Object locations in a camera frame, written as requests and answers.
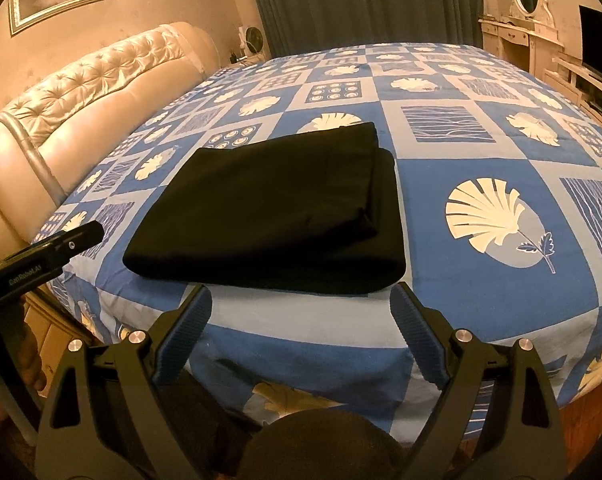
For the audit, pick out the dark green curtain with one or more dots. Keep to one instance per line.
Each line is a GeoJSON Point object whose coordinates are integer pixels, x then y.
{"type": "Point", "coordinates": [356, 0]}

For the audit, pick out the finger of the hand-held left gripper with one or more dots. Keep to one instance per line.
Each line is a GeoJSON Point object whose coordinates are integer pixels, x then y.
{"type": "Point", "coordinates": [81, 235]}

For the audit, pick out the white desk fan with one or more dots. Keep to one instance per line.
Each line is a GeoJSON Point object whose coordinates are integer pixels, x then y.
{"type": "Point", "coordinates": [255, 39]}

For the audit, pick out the beige nightstand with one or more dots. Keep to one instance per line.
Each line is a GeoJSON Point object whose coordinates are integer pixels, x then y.
{"type": "Point", "coordinates": [56, 330]}

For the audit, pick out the white dressing table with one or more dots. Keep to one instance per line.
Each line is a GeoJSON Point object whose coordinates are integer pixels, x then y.
{"type": "Point", "coordinates": [516, 40]}

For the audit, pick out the person's left hand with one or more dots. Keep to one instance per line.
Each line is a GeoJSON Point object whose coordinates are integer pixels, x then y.
{"type": "Point", "coordinates": [31, 360]}

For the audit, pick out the wooden bed frame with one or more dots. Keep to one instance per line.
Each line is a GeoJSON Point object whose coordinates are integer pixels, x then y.
{"type": "Point", "coordinates": [586, 420]}

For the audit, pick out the black television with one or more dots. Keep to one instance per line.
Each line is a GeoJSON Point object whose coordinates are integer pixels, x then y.
{"type": "Point", "coordinates": [598, 40]}

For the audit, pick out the beige tufted headboard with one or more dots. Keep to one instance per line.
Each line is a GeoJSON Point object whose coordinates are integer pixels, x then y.
{"type": "Point", "coordinates": [81, 110]}

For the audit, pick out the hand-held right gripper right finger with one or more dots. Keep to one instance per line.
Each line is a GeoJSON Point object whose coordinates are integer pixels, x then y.
{"type": "Point", "coordinates": [421, 340]}

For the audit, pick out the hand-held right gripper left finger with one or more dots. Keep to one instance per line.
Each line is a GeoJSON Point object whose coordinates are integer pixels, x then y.
{"type": "Point", "coordinates": [186, 340]}

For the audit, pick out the black pants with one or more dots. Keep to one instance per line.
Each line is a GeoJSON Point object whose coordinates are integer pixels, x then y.
{"type": "Point", "coordinates": [261, 210]}

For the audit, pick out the white television stand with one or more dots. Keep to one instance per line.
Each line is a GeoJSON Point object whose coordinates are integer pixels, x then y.
{"type": "Point", "coordinates": [581, 85]}

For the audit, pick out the blue patterned bedsheet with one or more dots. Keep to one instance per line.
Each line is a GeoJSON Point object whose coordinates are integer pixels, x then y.
{"type": "Point", "coordinates": [481, 310]}

